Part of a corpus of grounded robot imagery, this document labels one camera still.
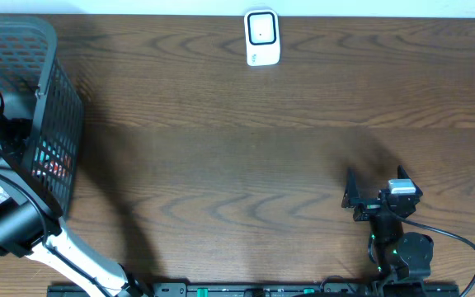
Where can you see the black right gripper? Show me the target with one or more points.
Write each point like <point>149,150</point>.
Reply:
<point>368,207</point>

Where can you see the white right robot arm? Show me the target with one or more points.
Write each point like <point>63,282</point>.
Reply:
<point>403,259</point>

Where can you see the dark grey plastic basket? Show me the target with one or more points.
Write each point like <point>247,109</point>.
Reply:
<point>35,87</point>

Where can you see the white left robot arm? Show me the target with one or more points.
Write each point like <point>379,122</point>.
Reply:
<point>32,224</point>

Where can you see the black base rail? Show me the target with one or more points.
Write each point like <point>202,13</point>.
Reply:
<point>334,288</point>

